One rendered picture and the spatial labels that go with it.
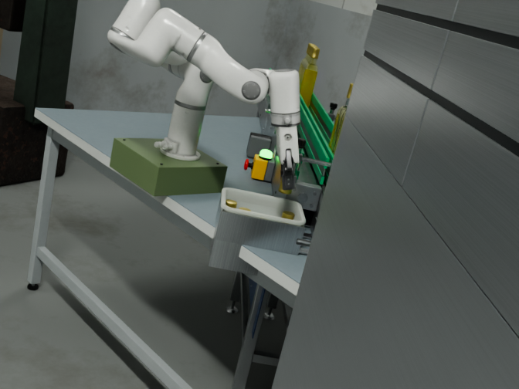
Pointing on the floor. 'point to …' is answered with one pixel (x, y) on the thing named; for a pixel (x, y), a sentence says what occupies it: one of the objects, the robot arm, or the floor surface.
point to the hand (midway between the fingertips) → (287, 179)
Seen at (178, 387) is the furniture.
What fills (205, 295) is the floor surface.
